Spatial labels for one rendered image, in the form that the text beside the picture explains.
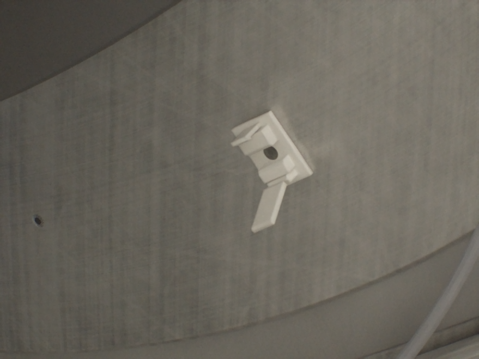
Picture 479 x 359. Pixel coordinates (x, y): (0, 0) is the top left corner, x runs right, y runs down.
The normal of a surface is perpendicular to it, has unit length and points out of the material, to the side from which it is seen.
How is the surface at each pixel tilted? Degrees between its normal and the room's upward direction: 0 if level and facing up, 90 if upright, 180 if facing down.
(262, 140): 90
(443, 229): 90
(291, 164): 49
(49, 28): 90
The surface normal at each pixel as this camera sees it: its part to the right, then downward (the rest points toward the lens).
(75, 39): -0.47, 0.50
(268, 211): -0.69, -0.58
